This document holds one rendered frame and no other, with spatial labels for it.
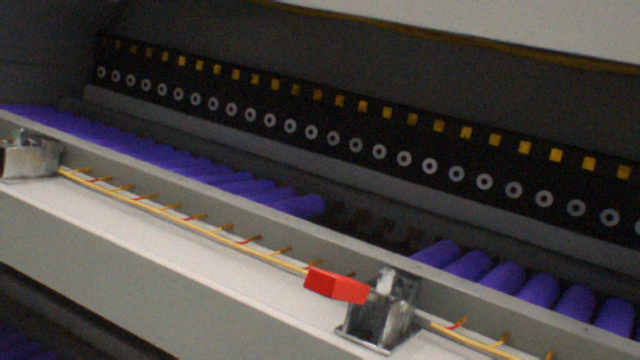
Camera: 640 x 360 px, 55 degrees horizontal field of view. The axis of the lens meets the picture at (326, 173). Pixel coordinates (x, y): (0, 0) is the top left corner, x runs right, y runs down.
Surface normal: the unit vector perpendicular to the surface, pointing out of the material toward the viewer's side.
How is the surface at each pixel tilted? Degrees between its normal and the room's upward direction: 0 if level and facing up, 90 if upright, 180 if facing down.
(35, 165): 90
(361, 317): 90
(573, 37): 110
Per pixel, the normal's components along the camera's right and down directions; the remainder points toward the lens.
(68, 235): -0.49, 0.07
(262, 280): 0.20, -0.96
